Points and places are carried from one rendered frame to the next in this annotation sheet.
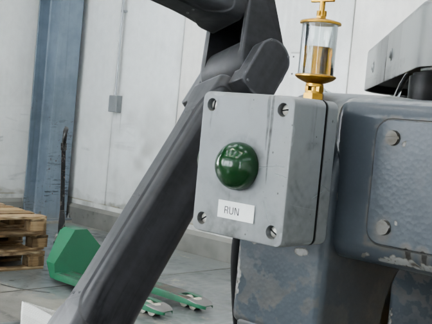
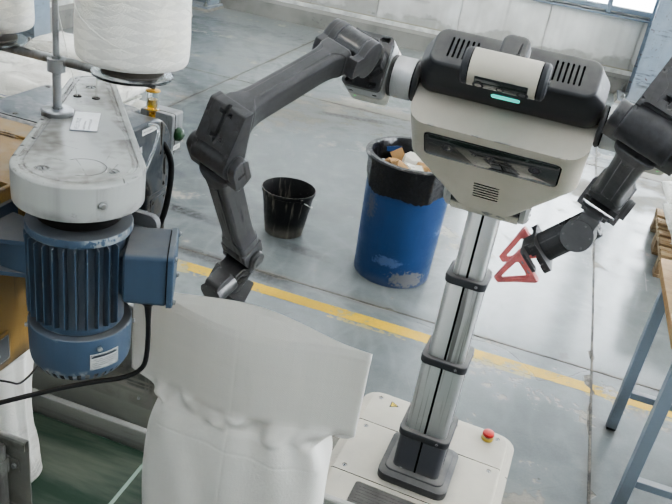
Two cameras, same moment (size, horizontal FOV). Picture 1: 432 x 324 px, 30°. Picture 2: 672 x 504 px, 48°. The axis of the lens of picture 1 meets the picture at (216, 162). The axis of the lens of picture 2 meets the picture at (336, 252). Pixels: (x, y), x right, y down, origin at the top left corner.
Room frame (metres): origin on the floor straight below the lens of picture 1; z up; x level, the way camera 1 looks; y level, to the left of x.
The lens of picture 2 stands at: (2.01, -0.41, 1.83)
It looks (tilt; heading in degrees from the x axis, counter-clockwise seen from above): 27 degrees down; 151
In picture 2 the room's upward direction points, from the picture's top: 10 degrees clockwise
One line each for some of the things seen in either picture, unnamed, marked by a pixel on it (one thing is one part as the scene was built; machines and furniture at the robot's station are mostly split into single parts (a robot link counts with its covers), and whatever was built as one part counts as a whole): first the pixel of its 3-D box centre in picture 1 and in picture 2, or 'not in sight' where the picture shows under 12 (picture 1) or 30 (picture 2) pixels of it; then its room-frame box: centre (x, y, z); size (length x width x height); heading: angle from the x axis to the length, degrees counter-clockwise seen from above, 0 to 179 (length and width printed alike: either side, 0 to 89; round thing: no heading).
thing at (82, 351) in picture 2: not in sight; (80, 290); (1.00, -0.26, 1.21); 0.15 x 0.15 x 0.25
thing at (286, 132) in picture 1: (263, 166); (161, 129); (0.51, -0.03, 1.29); 0.08 x 0.05 x 0.09; 47
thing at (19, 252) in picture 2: not in sight; (14, 246); (0.97, -0.35, 1.27); 0.12 x 0.09 x 0.09; 137
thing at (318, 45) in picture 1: (317, 49); (152, 99); (0.57, -0.06, 1.37); 0.03 x 0.02 x 0.03; 47
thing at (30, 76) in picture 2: not in sight; (53, 82); (-2.24, 0.06, 0.56); 0.66 x 0.42 x 0.15; 137
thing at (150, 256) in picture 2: not in sight; (151, 272); (1.03, -0.17, 1.25); 0.10 x 0.08 x 0.12; 162
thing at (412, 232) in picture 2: not in sight; (402, 214); (-0.88, 1.57, 0.32); 0.51 x 0.48 x 0.65; 137
